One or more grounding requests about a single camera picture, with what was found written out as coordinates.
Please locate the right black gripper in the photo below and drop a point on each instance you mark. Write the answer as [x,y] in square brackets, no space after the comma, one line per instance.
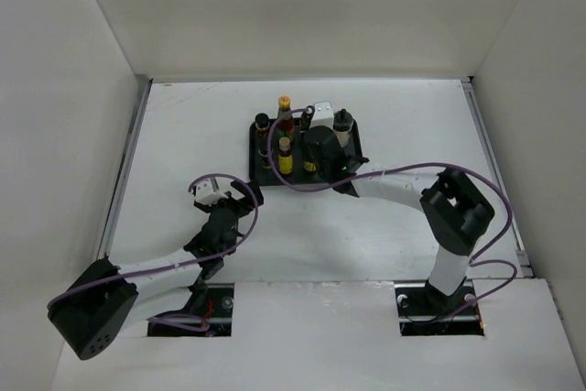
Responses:
[305,144]

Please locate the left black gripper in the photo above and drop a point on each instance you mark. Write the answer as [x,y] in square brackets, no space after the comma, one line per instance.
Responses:
[244,205]

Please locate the yellow sauce bottle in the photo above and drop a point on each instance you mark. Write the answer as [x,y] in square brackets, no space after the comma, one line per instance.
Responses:
[309,166]
[285,158]

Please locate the clear grinder jar black lid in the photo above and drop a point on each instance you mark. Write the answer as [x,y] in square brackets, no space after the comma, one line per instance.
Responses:
[342,126]

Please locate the black-capped spice jar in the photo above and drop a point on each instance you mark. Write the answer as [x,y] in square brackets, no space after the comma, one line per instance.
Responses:
[266,160]
[262,126]

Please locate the white shaker black cap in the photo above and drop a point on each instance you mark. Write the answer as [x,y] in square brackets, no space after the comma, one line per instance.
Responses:
[306,118]

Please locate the red chili sauce bottle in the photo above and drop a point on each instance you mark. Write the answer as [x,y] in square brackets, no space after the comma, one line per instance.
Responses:
[285,126]

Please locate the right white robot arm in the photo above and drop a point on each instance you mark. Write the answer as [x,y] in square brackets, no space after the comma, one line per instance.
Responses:
[457,213]

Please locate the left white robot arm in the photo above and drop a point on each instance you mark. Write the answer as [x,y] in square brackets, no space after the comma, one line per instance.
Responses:
[108,297]

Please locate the black rectangular tray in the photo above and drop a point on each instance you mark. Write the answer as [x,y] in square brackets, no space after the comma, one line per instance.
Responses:
[299,176]

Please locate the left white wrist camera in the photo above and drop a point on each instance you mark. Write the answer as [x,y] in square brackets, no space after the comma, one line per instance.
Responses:
[207,192]

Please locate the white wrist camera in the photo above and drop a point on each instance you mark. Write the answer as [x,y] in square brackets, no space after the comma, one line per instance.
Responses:
[323,115]
[207,192]

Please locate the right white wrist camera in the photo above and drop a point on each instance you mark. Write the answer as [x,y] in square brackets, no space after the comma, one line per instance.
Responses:
[323,115]

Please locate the left aluminium table rail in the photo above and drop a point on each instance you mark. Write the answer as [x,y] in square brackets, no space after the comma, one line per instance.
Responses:
[105,236]

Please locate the aluminium table rail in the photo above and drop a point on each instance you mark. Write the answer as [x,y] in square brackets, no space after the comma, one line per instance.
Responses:
[105,236]
[467,85]

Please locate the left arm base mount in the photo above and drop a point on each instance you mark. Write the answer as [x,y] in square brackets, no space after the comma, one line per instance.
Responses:
[207,314]

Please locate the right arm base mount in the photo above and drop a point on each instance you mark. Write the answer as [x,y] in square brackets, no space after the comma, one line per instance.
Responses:
[423,311]

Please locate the right aluminium table rail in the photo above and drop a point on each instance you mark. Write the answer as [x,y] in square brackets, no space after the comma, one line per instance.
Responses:
[467,85]

